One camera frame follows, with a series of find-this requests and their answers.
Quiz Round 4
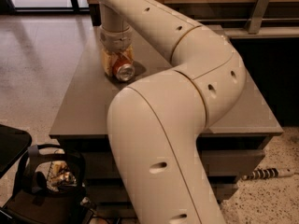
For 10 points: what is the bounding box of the wire basket with snacks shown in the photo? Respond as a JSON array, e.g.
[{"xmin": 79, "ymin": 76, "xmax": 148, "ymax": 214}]
[{"xmin": 47, "ymin": 161, "xmax": 77, "ymax": 192}]

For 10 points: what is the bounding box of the middle grey drawer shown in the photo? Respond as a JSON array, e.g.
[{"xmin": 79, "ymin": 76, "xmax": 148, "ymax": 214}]
[{"xmin": 86, "ymin": 184, "xmax": 238, "ymax": 203}]

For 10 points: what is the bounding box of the black white striped stick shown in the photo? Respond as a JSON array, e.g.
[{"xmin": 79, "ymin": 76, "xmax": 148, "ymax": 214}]
[{"xmin": 241, "ymin": 167, "xmax": 295, "ymax": 181}]

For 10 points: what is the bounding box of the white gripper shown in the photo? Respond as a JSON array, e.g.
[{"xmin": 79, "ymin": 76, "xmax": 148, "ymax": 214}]
[{"xmin": 98, "ymin": 26, "xmax": 134, "ymax": 77}]

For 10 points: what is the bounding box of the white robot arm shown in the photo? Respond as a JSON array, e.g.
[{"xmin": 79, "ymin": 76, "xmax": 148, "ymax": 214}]
[{"xmin": 99, "ymin": 0, "xmax": 246, "ymax": 224}]

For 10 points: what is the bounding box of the red coke can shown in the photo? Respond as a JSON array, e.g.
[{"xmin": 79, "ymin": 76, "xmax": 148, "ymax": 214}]
[{"xmin": 112, "ymin": 58, "xmax": 135, "ymax": 82}]

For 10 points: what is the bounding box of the black chair seat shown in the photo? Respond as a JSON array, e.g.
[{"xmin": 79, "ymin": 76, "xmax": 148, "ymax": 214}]
[{"xmin": 0, "ymin": 124, "xmax": 32, "ymax": 178}]

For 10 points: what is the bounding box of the grey drawer cabinet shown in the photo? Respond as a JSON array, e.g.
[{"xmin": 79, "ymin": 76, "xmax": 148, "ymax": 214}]
[{"xmin": 49, "ymin": 24, "xmax": 284, "ymax": 218}]

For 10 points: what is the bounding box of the top grey drawer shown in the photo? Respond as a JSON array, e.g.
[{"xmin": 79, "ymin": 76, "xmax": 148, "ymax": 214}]
[{"xmin": 83, "ymin": 149, "xmax": 265, "ymax": 179}]

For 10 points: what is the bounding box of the right metal bracket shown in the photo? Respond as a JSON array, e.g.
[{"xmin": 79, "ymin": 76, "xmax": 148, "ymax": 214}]
[{"xmin": 245, "ymin": 0, "xmax": 270, "ymax": 35}]

